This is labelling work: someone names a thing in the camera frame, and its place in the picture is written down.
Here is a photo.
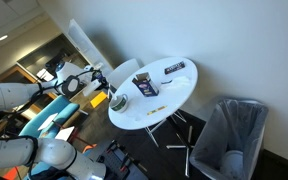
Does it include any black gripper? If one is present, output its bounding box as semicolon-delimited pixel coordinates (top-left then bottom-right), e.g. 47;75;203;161
92;68;110;89

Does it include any white chair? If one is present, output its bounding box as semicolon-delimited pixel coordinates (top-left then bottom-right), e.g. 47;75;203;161
106;58;144;100

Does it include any green rimmed mug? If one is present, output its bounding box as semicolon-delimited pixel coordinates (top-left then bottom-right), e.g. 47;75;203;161
109;93;129;114

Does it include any white leaning panel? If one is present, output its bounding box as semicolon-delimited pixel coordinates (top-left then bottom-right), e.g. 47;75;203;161
67;18;114;76

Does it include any open blue cardboard box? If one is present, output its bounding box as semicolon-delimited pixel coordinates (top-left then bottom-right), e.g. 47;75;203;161
131;72;160;98

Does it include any teal chair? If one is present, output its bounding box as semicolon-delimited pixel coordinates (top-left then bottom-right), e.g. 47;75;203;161
18;94;81;180

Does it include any white paper sheet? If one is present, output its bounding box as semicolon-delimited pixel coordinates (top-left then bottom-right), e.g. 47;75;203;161
55;125;76;143
37;112;59;132

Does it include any round white table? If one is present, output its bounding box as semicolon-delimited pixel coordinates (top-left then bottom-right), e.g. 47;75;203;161
107;56;199;178

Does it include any black candy bar packet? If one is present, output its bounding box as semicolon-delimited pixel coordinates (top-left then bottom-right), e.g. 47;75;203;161
164;61;186;75

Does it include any trash bin with clear liner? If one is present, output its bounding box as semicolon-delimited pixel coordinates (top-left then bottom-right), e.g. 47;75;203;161
189;97;269;180

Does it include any white plate in bin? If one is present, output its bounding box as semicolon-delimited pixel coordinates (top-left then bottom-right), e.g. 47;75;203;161
219;149;245;179

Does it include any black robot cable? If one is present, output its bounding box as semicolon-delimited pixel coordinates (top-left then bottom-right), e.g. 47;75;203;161
0;68;102;168

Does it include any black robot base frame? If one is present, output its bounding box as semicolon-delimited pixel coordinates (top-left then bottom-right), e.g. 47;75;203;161
97;139;148;180

